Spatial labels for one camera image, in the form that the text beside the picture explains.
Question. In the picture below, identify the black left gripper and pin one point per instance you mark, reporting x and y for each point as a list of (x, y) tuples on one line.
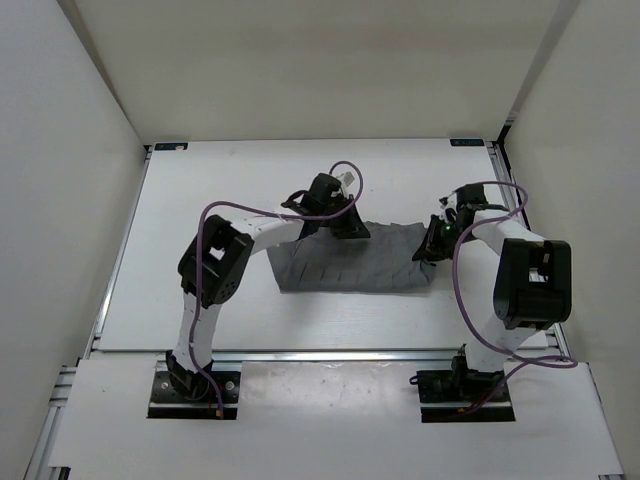
[(352, 226)]

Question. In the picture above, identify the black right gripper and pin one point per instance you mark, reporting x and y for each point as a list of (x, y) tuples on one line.
[(430, 249)]

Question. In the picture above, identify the grey pleated skirt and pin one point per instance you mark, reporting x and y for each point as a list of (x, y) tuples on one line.
[(380, 264)]

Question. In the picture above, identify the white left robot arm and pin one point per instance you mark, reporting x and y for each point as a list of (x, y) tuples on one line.
[(213, 265)]

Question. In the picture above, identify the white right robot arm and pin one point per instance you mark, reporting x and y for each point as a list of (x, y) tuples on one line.
[(532, 290)]

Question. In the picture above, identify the blue corner label right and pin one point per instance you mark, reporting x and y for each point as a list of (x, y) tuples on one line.
[(466, 142)]

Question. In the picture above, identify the blue corner label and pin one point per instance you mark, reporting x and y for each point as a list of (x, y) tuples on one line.
[(466, 142), (171, 146)]

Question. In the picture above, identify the blue corner label left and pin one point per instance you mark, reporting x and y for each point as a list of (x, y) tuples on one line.
[(171, 146)]

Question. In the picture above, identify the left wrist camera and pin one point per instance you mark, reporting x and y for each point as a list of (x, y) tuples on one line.
[(325, 194)]

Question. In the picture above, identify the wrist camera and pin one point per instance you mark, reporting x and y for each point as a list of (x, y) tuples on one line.
[(325, 194), (465, 196)]

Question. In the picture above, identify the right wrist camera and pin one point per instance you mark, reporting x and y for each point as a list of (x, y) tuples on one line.
[(465, 196)]

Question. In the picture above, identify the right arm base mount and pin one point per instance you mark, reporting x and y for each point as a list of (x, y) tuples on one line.
[(462, 395)]

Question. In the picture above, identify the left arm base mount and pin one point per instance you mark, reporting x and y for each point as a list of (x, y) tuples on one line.
[(177, 394)]

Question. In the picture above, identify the aluminium left side rail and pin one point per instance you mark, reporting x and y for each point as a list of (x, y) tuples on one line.
[(102, 312)]

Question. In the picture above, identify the aluminium table edge rail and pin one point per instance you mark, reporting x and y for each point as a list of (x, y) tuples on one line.
[(236, 356)]

